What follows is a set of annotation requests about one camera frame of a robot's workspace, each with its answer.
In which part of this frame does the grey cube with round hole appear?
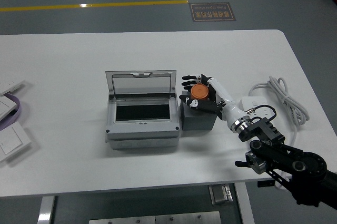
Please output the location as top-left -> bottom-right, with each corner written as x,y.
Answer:
181,90 -> 218,131

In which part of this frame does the white table leg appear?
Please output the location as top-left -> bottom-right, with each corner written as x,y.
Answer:
37,196 -> 56,224
234,182 -> 256,224

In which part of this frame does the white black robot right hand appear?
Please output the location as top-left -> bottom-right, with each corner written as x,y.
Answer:
179,73 -> 250,129

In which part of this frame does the brown floor sign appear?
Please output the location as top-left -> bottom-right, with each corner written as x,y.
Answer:
189,2 -> 237,23

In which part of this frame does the grey metal base plate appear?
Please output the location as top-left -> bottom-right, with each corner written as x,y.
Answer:
88,211 -> 222,224

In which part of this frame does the white switch panel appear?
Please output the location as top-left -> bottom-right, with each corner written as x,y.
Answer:
0,79 -> 26,97
0,121 -> 33,163
0,95 -> 19,121

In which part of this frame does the purple strap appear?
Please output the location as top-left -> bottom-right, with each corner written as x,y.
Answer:
0,92 -> 22,131

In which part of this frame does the white power cord with plug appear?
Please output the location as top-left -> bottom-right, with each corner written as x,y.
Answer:
249,75 -> 310,190

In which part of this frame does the grey box with clear lid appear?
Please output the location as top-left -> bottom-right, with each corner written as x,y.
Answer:
105,70 -> 181,151

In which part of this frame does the grey metal bracket under table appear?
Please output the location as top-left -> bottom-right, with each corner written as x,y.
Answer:
209,184 -> 234,206

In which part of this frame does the orange cylinder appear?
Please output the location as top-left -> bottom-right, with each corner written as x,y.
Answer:
190,84 -> 210,101

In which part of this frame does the yellow floor line tape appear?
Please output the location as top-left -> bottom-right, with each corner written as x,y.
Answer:
0,0 -> 190,13

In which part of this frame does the black table control panel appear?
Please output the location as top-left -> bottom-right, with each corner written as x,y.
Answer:
257,180 -> 275,189

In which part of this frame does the white power strip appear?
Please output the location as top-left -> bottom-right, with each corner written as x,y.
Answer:
238,95 -> 276,119

